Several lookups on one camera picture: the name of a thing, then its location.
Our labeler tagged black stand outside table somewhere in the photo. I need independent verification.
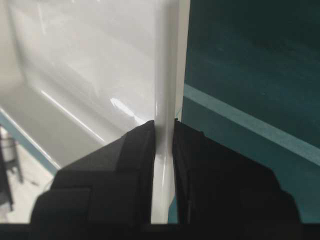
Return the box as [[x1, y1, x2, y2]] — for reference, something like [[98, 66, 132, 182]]
[[0, 125, 24, 212]]

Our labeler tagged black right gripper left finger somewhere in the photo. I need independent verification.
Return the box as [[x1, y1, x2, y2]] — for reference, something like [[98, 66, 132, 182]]
[[31, 120, 156, 224]]

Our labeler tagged light blue tape strip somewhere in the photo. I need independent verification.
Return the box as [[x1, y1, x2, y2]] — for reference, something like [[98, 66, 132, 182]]
[[183, 84, 320, 165]]

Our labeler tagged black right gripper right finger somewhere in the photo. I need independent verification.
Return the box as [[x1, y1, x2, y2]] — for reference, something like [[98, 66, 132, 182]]
[[172, 121, 300, 224]]

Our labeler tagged white plastic tray case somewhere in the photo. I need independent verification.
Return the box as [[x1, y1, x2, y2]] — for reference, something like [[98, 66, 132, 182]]
[[0, 0, 191, 224]]

